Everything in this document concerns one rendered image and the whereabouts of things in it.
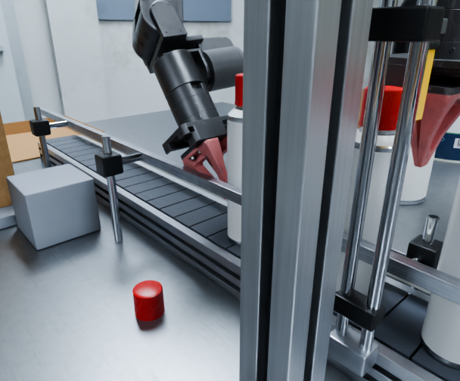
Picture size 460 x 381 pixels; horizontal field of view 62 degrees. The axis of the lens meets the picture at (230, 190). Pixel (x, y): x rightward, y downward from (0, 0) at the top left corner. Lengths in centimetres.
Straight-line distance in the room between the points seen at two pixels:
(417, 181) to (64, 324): 52
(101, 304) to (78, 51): 249
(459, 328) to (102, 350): 32
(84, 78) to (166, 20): 236
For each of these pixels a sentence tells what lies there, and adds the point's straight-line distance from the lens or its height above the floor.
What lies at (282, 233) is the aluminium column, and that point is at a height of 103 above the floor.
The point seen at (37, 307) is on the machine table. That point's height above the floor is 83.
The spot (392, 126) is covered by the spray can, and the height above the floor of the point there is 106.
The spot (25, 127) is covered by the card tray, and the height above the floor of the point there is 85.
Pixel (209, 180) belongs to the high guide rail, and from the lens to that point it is 46.
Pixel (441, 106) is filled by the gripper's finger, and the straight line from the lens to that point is 37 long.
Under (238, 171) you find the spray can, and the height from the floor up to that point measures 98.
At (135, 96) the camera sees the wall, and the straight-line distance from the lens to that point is 313.
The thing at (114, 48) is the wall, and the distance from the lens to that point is 306.
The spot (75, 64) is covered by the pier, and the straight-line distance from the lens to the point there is 288.
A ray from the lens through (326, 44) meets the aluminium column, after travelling 19.
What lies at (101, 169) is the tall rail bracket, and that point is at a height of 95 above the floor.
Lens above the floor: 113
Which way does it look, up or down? 23 degrees down
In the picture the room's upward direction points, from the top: straight up
